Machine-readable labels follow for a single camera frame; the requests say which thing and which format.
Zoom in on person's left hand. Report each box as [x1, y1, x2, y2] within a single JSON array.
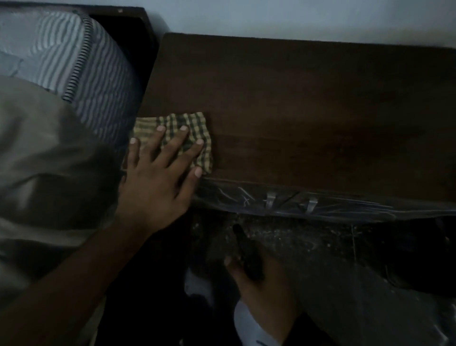
[[115, 125, 204, 236]]

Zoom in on person's right hand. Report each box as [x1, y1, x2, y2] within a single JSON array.
[[224, 249, 302, 345]]

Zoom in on white spray bottle black trigger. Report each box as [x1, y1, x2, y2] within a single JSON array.
[[232, 223, 282, 346]]

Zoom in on checkered cleaning cloth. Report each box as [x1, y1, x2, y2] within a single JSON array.
[[132, 112, 214, 175]]

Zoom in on person's left forearm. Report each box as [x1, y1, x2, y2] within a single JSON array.
[[0, 221, 154, 346]]

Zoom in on person's black trouser legs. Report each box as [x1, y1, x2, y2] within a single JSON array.
[[178, 296, 243, 346]]

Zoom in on brown wooden cabinet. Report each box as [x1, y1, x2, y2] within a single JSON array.
[[123, 32, 456, 225]]

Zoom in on white shoe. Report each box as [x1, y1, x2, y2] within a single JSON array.
[[183, 269, 214, 307]]

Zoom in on tan bed sheet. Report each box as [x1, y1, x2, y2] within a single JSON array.
[[0, 75, 124, 311]]

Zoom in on striped quilted mattress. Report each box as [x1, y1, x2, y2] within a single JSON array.
[[0, 7, 143, 150]]

